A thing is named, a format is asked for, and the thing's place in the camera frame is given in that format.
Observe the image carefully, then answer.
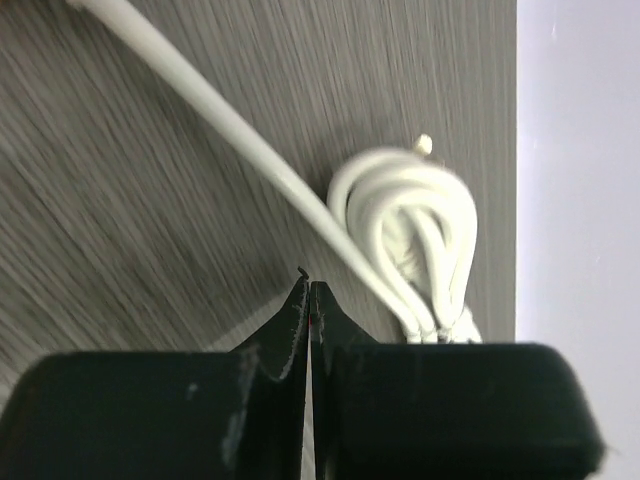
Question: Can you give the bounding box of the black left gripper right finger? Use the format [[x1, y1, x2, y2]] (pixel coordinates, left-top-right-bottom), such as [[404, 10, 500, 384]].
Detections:
[[309, 282, 606, 479]]

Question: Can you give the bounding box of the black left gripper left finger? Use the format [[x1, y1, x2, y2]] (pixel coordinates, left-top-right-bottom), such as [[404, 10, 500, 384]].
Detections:
[[1, 275, 308, 479]]

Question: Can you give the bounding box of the white power cord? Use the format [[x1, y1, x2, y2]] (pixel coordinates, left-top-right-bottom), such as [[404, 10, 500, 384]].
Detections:
[[64, 0, 484, 345]]

